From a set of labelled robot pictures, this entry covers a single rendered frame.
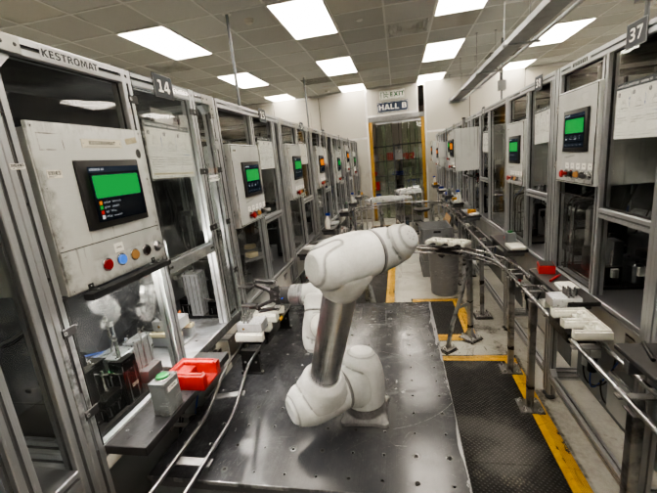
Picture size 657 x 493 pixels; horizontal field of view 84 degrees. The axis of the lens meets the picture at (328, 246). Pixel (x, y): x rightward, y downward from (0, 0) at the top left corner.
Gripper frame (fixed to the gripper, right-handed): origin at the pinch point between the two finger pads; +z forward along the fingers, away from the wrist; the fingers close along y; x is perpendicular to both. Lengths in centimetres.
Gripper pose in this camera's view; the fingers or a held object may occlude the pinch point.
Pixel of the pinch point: (245, 295)
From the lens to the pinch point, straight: 165.7
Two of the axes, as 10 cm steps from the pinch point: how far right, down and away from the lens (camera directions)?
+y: -1.0, -9.7, -2.2
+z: -9.8, 0.5, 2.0
